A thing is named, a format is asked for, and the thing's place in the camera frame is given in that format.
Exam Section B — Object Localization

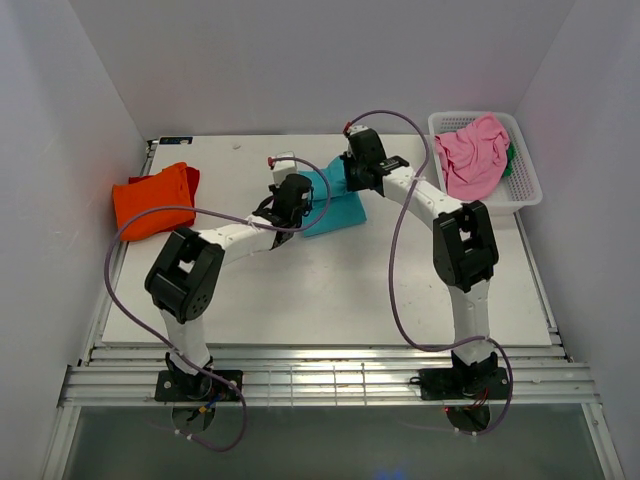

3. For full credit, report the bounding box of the turquoise t shirt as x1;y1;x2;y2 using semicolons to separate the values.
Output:
302;157;367;238

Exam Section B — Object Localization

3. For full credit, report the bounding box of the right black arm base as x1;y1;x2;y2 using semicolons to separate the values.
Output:
409;367;512;401

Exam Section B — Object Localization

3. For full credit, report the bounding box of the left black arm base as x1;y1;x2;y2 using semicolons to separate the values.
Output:
154;370;239;403

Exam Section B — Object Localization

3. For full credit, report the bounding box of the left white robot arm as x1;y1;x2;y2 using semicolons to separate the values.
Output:
144;173;313;400

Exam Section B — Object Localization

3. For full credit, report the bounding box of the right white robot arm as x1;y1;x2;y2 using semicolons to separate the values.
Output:
341;124;499;397

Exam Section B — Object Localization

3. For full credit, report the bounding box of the folded red t shirt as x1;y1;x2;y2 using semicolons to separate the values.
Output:
128;166;200;207

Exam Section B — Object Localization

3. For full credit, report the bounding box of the pink t shirt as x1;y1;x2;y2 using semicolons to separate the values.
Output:
434;113;511;201

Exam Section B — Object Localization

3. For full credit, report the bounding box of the folded orange t shirt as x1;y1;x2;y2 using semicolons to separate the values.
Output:
112;162;196;242

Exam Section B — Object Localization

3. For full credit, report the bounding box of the blue table label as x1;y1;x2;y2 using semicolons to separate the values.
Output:
158;136;193;145

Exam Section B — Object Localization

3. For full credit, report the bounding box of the green t shirt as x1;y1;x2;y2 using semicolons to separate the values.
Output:
502;142;516;178

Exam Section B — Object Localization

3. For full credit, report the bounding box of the white plastic basket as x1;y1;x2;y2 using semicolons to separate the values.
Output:
428;111;542;215

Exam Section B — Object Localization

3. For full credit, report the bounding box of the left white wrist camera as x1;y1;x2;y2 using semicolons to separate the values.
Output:
267;151;298;186

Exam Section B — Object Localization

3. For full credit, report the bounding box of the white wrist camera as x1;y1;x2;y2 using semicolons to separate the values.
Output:
267;151;298;186
343;123;368;138

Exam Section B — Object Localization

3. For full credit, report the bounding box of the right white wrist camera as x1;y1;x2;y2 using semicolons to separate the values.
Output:
343;123;368;138

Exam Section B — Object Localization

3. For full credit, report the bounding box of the aluminium front rail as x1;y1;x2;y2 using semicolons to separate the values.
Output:
59;344;600;407

